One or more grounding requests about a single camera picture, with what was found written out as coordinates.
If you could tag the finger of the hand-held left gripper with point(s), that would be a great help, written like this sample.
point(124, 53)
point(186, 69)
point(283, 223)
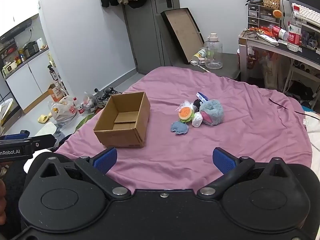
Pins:
point(42, 141)
point(15, 136)

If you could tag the black range hood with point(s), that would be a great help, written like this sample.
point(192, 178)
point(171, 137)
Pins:
point(16, 31)

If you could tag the small black soft item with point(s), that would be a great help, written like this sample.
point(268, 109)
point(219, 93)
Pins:
point(196, 104)

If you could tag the burger plush toy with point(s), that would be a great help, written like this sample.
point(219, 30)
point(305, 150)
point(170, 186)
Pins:
point(185, 113)

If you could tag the dark spray bottle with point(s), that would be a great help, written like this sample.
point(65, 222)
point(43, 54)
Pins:
point(52, 73)

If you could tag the orange plush ball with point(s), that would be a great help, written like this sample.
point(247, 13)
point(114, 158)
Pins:
point(277, 13)

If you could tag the red bag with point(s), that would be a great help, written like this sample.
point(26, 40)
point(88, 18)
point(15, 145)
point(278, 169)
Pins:
point(252, 60)

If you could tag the green cartoon floor mat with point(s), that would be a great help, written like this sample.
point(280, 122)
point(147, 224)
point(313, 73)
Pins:
point(83, 122)

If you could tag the white desk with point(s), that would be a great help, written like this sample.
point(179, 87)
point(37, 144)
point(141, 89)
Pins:
point(275, 46)

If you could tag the white charger block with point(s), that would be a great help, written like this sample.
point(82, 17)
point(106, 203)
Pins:
point(194, 62)

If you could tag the cream tote bag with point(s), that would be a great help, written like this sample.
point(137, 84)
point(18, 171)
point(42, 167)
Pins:
point(273, 70)

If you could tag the clear crinkly plastic bag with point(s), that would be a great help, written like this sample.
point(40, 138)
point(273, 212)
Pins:
point(186, 104)

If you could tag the large clear water jug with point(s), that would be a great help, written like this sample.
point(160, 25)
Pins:
point(213, 53)

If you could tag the black rice cooker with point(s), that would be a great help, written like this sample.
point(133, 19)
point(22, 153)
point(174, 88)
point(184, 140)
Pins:
point(31, 49)

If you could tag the grey door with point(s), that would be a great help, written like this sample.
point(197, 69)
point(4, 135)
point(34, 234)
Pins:
point(147, 35)

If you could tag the white kitchen cabinet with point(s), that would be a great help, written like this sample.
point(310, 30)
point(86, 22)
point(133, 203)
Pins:
point(27, 80)

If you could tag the woven basket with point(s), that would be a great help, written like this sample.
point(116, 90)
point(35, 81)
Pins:
point(272, 3)

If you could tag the white jar yellow label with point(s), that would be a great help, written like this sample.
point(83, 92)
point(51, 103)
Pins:
point(199, 54)

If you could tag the black framed board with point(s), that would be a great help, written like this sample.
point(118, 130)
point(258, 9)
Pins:
point(183, 33)

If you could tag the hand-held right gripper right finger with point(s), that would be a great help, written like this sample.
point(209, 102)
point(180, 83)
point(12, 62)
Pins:
point(223, 160)

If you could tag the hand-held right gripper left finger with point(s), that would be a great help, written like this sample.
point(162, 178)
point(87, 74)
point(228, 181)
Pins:
point(105, 159)

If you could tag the small orange-white cardboard box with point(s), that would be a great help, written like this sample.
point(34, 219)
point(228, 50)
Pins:
point(55, 93)

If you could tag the thin light stick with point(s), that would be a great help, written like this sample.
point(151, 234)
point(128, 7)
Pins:
point(203, 68)

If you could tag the pink bed sheet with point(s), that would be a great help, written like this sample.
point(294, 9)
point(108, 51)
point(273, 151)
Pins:
point(190, 145)

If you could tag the white keyboard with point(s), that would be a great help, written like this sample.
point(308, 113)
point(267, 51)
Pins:
point(308, 15)

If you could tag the grey drawer organiser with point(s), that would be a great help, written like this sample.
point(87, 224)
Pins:
point(261, 16)

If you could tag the white soft bundle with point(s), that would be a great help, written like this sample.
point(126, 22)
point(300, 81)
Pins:
point(197, 120)

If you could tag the yellow slipper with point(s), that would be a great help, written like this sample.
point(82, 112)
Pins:
point(43, 118)

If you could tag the grey sneaker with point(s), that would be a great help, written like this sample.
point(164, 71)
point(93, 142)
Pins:
point(102, 101)
point(110, 91)

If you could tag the clear water bottle red label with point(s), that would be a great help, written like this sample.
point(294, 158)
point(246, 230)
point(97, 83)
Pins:
point(294, 32)

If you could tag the blue denim heart pillow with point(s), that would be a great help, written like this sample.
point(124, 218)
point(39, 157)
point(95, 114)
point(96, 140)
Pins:
point(179, 127)

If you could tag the blue tissue packet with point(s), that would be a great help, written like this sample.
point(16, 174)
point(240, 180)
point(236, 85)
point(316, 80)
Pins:
point(202, 97)

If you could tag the white printed plastic bag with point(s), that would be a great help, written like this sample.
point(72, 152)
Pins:
point(62, 110)

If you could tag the white flat board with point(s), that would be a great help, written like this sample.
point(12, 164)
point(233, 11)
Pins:
point(46, 128)

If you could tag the small bottle red label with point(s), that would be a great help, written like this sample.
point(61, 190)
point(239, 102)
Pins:
point(78, 107)

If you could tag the clear trash bag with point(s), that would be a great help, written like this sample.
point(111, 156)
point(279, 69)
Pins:
point(89, 103)

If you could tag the grey furry plush slipper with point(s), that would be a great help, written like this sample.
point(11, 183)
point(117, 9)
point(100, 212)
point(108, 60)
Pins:
point(212, 112)

